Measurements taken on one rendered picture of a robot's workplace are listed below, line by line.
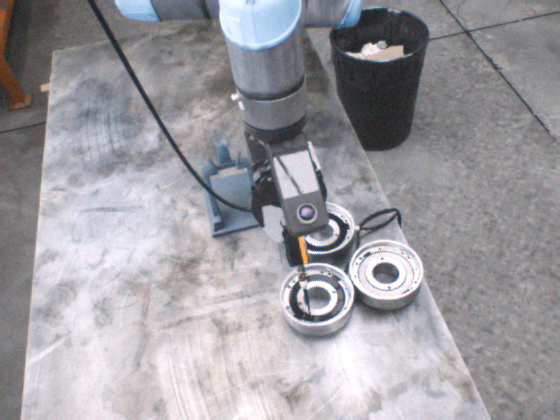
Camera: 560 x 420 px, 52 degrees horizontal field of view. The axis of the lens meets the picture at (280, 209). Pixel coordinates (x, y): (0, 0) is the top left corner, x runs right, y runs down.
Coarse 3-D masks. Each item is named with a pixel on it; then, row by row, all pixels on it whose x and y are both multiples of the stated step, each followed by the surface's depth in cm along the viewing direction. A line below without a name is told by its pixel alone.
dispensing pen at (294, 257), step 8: (288, 232) 76; (288, 240) 76; (296, 240) 76; (288, 248) 76; (296, 248) 76; (288, 256) 77; (296, 256) 76; (296, 264) 77; (304, 264) 79; (304, 272) 79; (304, 280) 79; (304, 288) 79
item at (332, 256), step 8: (328, 208) 94; (336, 208) 93; (344, 208) 92; (344, 216) 93; (328, 224) 92; (336, 224) 92; (352, 224) 90; (320, 232) 94; (328, 232) 94; (336, 232) 91; (352, 232) 89; (312, 240) 90; (328, 240) 90; (352, 240) 89; (336, 248) 88; (344, 248) 88; (312, 256) 88; (320, 256) 87; (328, 256) 87; (336, 256) 88; (344, 256) 89
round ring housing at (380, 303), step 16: (384, 240) 87; (416, 256) 85; (352, 272) 85; (368, 272) 85; (384, 272) 88; (400, 272) 84; (416, 272) 84; (384, 288) 83; (416, 288) 81; (368, 304) 84; (384, 304) 81; (400, 304) 82
